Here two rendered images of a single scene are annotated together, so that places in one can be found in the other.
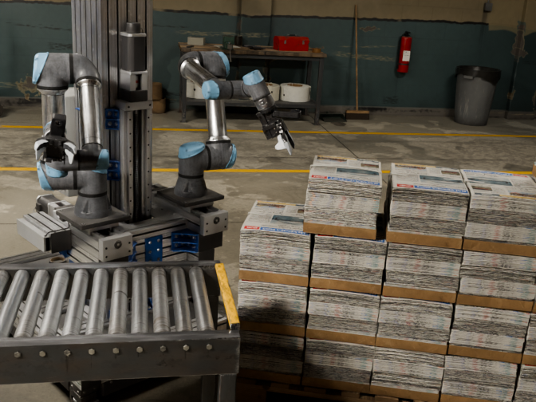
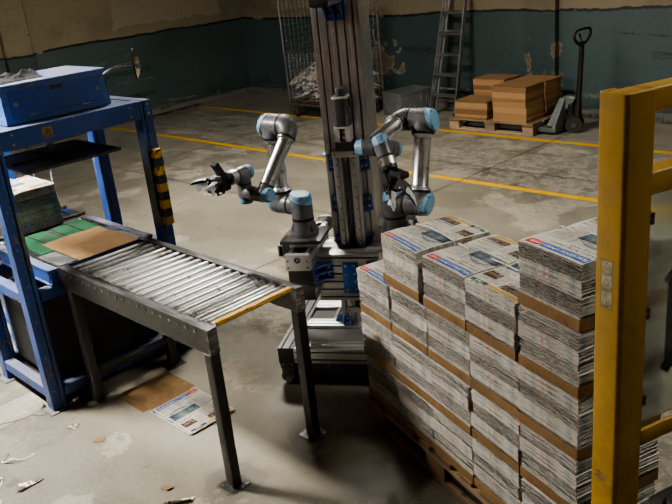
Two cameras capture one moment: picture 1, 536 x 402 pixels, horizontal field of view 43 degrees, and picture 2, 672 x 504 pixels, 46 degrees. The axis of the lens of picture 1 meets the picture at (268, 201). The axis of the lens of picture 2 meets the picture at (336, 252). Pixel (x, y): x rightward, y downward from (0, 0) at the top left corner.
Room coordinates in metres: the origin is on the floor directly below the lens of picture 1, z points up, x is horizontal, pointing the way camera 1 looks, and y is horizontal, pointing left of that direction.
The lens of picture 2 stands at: (0.63, -2.74, 2.20)
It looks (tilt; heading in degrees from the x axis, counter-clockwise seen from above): 21 degrees down; 58
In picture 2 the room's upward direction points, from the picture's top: 6 degrees counter-clockwise
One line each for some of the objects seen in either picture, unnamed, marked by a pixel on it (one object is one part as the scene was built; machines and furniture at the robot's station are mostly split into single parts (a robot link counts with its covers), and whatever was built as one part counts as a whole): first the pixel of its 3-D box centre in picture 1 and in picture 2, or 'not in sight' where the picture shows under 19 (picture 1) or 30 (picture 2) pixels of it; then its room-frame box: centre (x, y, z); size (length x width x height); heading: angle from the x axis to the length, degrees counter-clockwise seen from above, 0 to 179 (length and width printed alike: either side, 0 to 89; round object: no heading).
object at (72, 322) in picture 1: (76, 305); (194, 288); (1.88, 0.58, 0.77); 0.47 x 0.05 x 0.05; 11
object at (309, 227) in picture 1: (340, 223); (415, 281); (2.54, -0.30, 0.86); 0.29 x 0.16 x 0.04; 83
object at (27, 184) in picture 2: not in sight; (24, 204); (1.53, 2.32, 0.93); 0.38 x 0.30 x 0.26; 101
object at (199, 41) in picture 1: (252, 43); not in sight; (8.72, 0.33, 0.96); 1.69 x 0.57 x 0.12; 101
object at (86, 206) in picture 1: (92, 201); (303, 225); (2.60, 0.72, 0.87); 0.15 x 0.15 x 0.10
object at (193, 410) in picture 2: not in sight; (193, 409); (1.84, 0.80, 0.01); 0.37 x 0.28 x 0.01; 101
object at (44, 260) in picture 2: not in sight; (74, 247); (1.64, 1.76, 0.75); 0.70 x 0.65 x 0.10; 101
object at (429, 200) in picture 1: (423, 203); (482, 280); (2.61, -0.63, 0.95); 0.38 x 0.29 x 0.23; 173
